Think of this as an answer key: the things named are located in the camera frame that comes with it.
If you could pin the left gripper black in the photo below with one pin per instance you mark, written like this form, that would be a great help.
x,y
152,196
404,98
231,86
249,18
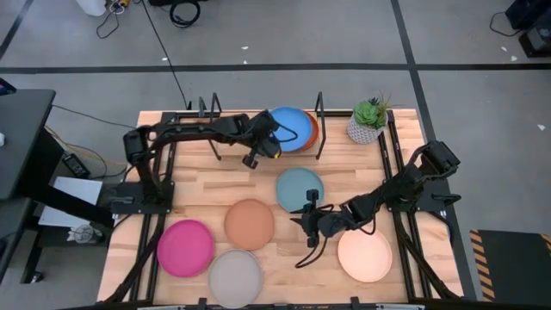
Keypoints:
x,y
264,127

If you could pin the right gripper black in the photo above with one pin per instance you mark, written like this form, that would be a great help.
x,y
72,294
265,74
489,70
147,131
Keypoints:
x,y
327,224

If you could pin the bright blue plate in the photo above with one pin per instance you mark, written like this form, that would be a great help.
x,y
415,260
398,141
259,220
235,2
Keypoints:
x,y
295,118

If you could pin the orange-red plate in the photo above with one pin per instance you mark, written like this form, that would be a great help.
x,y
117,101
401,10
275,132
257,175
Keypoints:
x,y
315,131

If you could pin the pale blue-grey plate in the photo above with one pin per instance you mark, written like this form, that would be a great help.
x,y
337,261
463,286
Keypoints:
x,y
295,187

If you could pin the terracotta plate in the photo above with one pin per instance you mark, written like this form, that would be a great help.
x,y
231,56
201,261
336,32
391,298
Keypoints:
x,y
249,225

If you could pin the cream plate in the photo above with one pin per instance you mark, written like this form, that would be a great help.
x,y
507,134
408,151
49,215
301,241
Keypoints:
x,y
366,258

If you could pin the grey plate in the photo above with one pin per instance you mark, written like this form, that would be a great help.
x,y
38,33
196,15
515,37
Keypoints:
x,y
235,279

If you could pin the magenta plate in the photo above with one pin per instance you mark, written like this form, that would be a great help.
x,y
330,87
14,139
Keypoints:
x,y
185,248

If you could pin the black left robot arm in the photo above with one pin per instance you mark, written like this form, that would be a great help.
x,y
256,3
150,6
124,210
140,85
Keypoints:
x,y
189,131

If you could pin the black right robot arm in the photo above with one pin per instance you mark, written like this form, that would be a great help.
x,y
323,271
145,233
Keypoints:
x,y
400,189

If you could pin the succulent in white patterned pot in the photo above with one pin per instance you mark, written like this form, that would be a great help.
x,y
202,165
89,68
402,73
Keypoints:
x,y
366,129

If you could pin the power strip with plugs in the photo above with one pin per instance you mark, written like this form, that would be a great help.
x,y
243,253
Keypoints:
x,y
116,6

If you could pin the black power adapter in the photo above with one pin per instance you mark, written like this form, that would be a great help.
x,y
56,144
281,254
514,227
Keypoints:
x,y
76,165

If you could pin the white paper sheet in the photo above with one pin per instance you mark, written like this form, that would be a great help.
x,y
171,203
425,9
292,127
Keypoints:
x,y
73,191

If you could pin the hazard-striped black mat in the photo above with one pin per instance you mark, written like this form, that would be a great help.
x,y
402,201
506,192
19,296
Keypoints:
x,y
516,267

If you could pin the crumpled clear plastic bag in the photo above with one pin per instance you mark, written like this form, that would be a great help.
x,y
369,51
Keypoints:
x,y
84,234

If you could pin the white cylindrical bin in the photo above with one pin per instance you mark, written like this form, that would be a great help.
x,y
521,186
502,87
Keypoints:
x,y
91,6

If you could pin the black desk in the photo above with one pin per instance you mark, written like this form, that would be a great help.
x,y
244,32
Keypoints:
x,y
21,138

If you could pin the black box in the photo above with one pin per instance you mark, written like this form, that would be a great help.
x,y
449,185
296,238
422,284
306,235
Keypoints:
x,y
538,43

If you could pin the black equipment case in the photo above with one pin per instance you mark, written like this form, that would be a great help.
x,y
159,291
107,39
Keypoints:
x,y
529,13

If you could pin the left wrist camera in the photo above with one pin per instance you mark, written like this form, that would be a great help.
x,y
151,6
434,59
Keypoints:
x,y
270,149

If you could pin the black aluminium rig frame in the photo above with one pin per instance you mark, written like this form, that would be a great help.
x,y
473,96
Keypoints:
x,y
168,117

